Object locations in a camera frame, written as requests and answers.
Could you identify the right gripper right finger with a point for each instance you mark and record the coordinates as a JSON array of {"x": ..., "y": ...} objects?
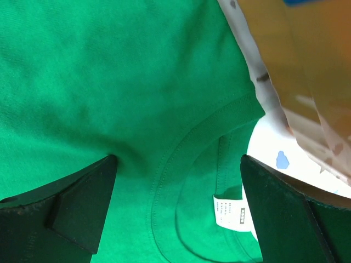
[{"x": 295, "y": 221}]

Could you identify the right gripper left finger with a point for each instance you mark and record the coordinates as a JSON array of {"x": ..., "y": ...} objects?
[{"x": 61, "y": 221}]

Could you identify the green t shirt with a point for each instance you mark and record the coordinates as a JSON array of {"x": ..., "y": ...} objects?
[{"x": 161, "y": 85}]

